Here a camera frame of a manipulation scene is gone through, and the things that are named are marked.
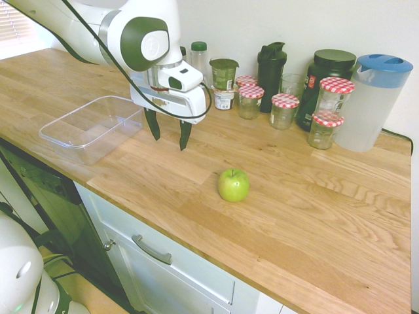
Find white kitchen cabinet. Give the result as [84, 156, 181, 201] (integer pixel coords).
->
[73, 181, 286, 314]

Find clear drinking glass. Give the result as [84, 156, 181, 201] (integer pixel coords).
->
[280, 73, 307, 99]

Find plastic pitcher blue lid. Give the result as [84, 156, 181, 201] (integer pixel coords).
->
[333, 54, 414, 153]

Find black dishwasher front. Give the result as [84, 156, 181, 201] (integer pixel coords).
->
[0, 137, 134, 307]

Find black shaker bottle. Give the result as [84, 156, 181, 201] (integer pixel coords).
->
[256, 41, 289, 114]

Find glass jar red checked lid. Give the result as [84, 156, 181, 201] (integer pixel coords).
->
[238, 84, 265, 120]
[269, 93, 301, 131]

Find small jar red checked lid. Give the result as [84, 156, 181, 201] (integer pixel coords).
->
[307, 112, 345, 150]

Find white brown yogurt cup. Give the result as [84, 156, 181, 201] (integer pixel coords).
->
[213, 85, 239, 111]

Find green yogurt cup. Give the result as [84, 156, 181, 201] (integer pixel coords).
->
[209, 58, 240, 91]

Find metal drawer handle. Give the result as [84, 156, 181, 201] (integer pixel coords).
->
[131, 234, 173, 266]

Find window blind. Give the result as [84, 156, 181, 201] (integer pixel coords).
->
[0, 0, 35, 44]

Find clear bottle green cap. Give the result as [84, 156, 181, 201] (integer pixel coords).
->
[190, 41, 210, 86]

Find black protein powder tub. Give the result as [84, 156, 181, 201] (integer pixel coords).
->
[295, 48, 357, 133]

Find low jar red checked lid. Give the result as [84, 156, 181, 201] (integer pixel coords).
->
[235, 75, 259, 88]

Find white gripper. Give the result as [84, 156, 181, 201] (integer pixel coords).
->
[129, 69, 211, 152]

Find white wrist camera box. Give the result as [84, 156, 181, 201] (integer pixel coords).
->
[156, 60, 204, 93]

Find tall jar red checked lid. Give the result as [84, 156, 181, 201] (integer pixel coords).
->
[315, 77, 356, 122]

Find green apple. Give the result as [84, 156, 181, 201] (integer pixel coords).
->
[217, 167, 251, 203]

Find clear plastic container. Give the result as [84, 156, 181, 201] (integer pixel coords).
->
[38, 95, 145, 166]

